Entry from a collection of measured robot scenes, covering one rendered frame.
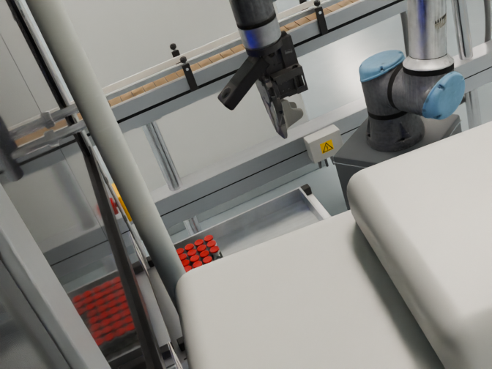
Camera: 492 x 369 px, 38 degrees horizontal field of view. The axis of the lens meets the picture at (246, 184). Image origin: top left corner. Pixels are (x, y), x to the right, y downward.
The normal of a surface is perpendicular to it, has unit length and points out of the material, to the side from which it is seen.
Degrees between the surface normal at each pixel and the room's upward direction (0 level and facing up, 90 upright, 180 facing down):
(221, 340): 0
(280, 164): 90
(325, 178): 0
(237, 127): 90
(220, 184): 90
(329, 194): 0
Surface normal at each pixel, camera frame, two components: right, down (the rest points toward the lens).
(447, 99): 0.62, 0.40
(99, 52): 0.32, 0.46
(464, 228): -0.29, -0.79
